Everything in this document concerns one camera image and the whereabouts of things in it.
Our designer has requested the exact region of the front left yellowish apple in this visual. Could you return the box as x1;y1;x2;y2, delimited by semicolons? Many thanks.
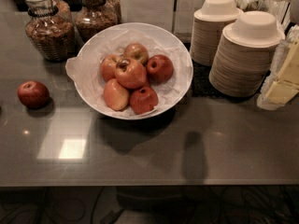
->
103;78;130;111

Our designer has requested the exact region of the stack of paper bowls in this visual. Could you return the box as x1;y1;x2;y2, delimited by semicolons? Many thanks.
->
208;11;285;98
190;0;242;66

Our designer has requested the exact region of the white bowl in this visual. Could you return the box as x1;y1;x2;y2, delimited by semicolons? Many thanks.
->
73;21;194;121

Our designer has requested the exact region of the front right red apple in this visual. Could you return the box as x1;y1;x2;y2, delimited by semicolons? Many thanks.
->
129;87;158;115

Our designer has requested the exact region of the left glass jar of granola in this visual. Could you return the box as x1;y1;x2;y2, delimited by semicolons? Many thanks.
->
24;0;75;62

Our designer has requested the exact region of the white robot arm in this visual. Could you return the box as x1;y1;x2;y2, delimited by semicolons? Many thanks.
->
257;0;299;110

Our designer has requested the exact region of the top centre red apple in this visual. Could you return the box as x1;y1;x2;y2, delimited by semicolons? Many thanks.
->
115;58;147;89

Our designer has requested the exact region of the glass jar of granola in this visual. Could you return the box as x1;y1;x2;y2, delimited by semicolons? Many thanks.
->
74;0;118;42
24;0;75;62

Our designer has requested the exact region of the white box right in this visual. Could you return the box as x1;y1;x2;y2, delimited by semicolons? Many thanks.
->
173;0;236;35

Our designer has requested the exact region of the black mat under bowl stacks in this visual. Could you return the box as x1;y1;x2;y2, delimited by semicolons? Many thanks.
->
183;42;250;99

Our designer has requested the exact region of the white box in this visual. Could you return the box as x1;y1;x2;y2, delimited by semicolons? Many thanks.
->
173;0;236;35
121;0;174;31

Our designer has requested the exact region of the red apple on table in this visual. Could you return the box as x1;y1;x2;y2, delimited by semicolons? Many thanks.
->
17;80;50;109

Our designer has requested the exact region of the left red apple in bowl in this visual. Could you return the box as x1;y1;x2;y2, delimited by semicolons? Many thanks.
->
100;54;121;81

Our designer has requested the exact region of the front stack of paper bowls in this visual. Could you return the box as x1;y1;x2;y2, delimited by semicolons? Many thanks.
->
208;11;285;98

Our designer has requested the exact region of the back stack of paper bowls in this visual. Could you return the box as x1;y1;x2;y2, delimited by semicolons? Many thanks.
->
190;0;242;66

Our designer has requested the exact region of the back yellowish apple in bowl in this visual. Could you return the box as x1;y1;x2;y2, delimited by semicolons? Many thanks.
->
123;43;149;65

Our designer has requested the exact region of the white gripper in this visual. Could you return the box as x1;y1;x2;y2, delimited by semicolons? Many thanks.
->
257;25;299;110

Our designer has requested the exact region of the right glass jar of granola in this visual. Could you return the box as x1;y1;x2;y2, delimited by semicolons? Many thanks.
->
74;0;118;42

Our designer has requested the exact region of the white box left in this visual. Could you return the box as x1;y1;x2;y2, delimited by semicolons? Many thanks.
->
121;0;174;31

